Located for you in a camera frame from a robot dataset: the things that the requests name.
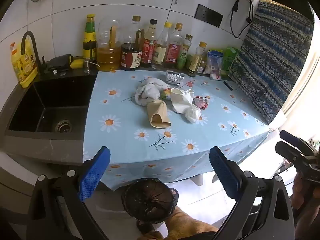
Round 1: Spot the yellow dish soap pouch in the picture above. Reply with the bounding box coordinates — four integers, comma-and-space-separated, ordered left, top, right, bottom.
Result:
10, 42, 38, 88

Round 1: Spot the red wrapper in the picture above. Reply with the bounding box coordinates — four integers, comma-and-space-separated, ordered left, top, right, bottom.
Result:
194, 96, 210, 111

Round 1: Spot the large clear cooking oil jug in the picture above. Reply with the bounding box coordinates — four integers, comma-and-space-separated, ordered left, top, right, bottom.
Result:
96, 20, 122, 72

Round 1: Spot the blue and white bag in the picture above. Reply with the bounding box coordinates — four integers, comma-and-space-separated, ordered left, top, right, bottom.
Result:
206, 50, 224, 80

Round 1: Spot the blue patterned cloth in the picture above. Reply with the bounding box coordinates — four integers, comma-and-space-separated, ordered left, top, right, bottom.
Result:
229, 1, 314, 125

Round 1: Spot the black kitchen sink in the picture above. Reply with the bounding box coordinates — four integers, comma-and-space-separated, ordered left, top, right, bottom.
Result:
7, 75, 98, 140

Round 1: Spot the clear bottle with yellow cap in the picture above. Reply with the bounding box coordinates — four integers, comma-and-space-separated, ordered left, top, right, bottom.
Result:
152, 22, 173, 70

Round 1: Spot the metal sink drain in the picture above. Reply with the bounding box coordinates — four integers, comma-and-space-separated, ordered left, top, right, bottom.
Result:
55, 120, 73, 133

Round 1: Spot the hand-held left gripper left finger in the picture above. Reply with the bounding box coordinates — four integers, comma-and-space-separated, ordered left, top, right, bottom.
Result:
26, 146, 112, 240

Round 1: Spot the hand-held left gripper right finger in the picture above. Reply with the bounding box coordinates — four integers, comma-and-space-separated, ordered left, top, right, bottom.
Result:
209, 146, 295, 240

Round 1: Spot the small yellow cap oil bottle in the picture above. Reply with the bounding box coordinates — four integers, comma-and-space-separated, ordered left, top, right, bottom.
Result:
188, 42, 207, 77

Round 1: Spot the black wall socket panel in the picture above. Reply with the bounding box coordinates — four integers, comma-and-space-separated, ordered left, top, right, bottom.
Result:
194, 4, 224, 28

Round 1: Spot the green bottle with yellow cap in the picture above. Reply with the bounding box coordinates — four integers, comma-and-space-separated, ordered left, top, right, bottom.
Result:
82, 14, 97, 62

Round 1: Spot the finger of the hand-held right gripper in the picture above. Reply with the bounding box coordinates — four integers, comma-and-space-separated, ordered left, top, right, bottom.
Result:
275, 141, 315, 165
279, 130, 313, 153

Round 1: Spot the gold cap red label bottle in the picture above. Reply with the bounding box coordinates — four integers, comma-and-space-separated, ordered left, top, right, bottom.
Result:
165, 22, 184, 68

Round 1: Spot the white plastic bag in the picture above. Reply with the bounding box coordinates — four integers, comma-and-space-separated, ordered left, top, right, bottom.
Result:
185, 105, 202, 123

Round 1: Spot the black power cable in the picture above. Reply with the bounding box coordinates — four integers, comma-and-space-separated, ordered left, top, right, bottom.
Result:
230, 0, 254, 39

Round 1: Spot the floral light blue tablecloth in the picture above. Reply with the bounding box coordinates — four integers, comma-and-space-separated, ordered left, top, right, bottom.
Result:
82, 69, 272, 192

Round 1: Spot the black faucet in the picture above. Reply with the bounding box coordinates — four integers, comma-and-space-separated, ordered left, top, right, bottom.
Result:
21, 31, 48, 74

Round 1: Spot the white cloth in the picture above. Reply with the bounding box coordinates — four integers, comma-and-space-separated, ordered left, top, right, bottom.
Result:
135, 78, 170, 107

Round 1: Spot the crushed white paper cup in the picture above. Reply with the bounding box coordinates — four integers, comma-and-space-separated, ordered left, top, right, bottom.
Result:
170, 87, 195, 114

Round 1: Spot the black cap red label bottle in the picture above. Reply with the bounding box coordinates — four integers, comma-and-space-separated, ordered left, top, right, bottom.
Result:
142, 19, 158, 64

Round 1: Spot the black cloth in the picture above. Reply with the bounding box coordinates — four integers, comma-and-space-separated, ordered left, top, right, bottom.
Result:
47, 54, 73, 72

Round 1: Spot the person's right hand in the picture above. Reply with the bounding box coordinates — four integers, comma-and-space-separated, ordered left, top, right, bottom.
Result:
290, 174, 318, 209

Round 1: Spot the yellow sponge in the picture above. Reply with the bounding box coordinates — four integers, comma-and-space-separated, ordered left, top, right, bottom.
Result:
70, 57, 84, 70

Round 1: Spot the green bag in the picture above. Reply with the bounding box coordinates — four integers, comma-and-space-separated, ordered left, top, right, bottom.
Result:
221, 47, 239, 79

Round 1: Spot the black mesh waste basket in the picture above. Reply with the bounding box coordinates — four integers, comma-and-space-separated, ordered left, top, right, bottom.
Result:
121, 177, 179, 224

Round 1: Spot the green label oil bottle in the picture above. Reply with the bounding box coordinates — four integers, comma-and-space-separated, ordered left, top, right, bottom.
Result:
176, 34, 193, 70

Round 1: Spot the dark soy sauce jug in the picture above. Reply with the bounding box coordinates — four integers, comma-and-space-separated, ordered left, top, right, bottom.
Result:
120, 16, 143, 71

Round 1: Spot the crushed brown paper cup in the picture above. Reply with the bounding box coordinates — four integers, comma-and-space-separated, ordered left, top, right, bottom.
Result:
147, 99, 172, 128

